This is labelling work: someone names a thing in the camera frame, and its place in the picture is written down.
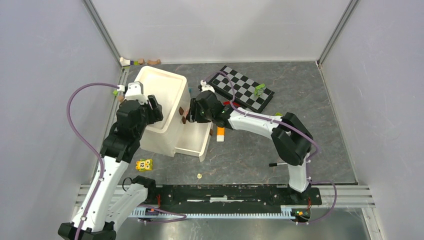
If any orange white cream tube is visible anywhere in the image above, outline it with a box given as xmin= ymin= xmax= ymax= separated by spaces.
xmin=216 ymin=126 xmax=225 ymax=143

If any white drawer organizer box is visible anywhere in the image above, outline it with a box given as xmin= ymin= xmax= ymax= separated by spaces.
xmin=135 ymin=66 xmax=212 ymax=162

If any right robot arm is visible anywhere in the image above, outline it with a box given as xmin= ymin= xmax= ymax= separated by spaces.
xmin=186 ymin=90 xmax=314 ymax=204

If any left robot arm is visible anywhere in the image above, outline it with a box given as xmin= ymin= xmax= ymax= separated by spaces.
xmin=58 ymin=95 xmax=163 ymax=240

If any small brown wooden block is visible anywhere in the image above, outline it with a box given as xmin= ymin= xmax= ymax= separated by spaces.
xmin=117 ymin=95 xmax=125 ymax=103

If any red lego arch piece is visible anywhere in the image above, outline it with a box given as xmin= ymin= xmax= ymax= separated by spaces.
xmin=222 ymin=101 xmax=240 ymax=108

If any black grey checkerboard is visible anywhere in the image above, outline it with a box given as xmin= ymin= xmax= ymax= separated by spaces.
xmin=207 ymin=65 xmax=275 ymax=114

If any tan wooden arch block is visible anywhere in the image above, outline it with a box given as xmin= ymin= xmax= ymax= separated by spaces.
xmin=146 ymin=59 xmax=162 ymax=65

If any yellow owl number block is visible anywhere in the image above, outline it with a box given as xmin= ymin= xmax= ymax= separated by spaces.
xmin=135 ymin=159 xmax=153 ymax=172

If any green lego plate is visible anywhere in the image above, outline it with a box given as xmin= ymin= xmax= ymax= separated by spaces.
xmin=254 ymin=83 xmax=266 ymax=97

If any black eyeliner pen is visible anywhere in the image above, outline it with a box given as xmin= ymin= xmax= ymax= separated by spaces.
xmin=268 ymin=162 xmax=287 ymax=167

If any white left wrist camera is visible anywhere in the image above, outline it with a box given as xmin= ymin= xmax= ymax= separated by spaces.
xmin=117 ymin=81 xmax=148 ymax=105

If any white block by wall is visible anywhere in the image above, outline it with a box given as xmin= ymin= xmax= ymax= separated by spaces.
xmin=119 ymin=57 xmax=132 ymax=67

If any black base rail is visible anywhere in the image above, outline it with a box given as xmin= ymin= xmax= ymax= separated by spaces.
xmin=144 ymin=184 xmax=322 ymax=214

